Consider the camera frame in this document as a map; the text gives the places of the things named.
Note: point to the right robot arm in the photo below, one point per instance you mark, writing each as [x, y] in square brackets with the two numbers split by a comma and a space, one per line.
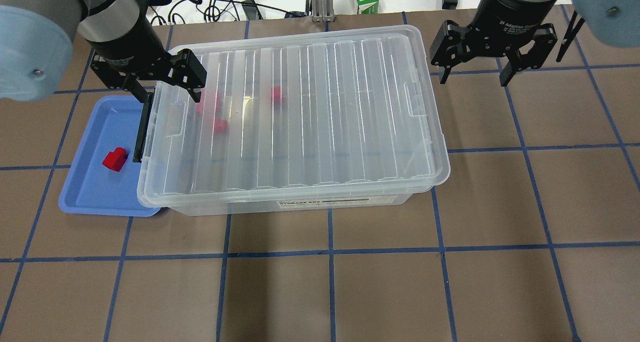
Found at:
[613, 22]

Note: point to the aluminium frame post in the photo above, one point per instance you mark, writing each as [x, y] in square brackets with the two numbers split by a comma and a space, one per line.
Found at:
[321, 11]

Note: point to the red block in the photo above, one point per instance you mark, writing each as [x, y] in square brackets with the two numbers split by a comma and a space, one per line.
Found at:
[115, 159]
[276, 95]
[219, 126]

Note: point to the black box latch handle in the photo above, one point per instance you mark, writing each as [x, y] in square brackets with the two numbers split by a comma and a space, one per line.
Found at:
[140, 140]

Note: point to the blue plastic tray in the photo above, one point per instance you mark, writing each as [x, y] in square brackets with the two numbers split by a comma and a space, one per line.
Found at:
[90, 188]

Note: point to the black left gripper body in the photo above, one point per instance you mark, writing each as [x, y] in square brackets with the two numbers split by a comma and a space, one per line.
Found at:
[131, 42]

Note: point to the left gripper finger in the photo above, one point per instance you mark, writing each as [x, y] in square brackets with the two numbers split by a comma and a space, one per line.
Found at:
[188, 73]
[132, 85]

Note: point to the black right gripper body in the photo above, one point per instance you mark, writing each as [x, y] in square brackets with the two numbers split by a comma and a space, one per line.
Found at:
[510, 17]

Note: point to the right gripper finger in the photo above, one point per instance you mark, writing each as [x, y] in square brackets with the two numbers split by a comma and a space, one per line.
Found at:
[544, 39]
[446, 50]

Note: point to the clear plastic box lid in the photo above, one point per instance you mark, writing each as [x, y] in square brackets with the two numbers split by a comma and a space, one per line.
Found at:
[295, 114]

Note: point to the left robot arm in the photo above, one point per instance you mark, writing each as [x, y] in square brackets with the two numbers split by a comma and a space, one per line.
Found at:
[36, 48]

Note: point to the clear plastic storage box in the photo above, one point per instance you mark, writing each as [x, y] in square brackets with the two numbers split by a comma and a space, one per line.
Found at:
[300, 202]

